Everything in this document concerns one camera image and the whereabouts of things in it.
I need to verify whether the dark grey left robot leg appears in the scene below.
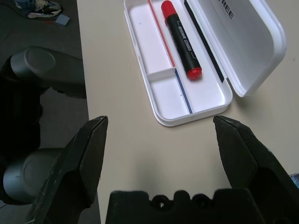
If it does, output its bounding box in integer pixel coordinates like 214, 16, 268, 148
9, 46, 87, 100

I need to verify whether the white plastic pencil case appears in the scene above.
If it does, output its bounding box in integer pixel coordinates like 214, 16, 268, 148
123, 0, 287, 128

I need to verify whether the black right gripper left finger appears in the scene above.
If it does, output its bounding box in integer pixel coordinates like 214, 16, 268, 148
24, 115, 109, 224

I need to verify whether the blue jeans leg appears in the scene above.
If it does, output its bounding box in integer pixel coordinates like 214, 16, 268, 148
17, 0, 38, 11

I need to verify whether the dark grey right robot leg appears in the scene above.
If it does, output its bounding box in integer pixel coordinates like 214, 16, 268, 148
2, 148, 71, 205

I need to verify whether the small blue-grey floor block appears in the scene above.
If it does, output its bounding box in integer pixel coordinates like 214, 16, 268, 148
55, 14, 71, 26

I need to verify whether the black marker with red cap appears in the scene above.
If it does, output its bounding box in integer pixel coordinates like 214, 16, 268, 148
161, 0, 203, 82

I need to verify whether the dark grey robot leg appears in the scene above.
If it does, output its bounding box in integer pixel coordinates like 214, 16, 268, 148
9, 46, 87, 100
2, 148, 71, 205

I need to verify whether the white black blue sneaker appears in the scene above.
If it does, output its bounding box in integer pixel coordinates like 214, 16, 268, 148
27, 0, 64, 19

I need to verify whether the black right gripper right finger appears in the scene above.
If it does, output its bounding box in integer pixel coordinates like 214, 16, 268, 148
213, 116, 299, 224

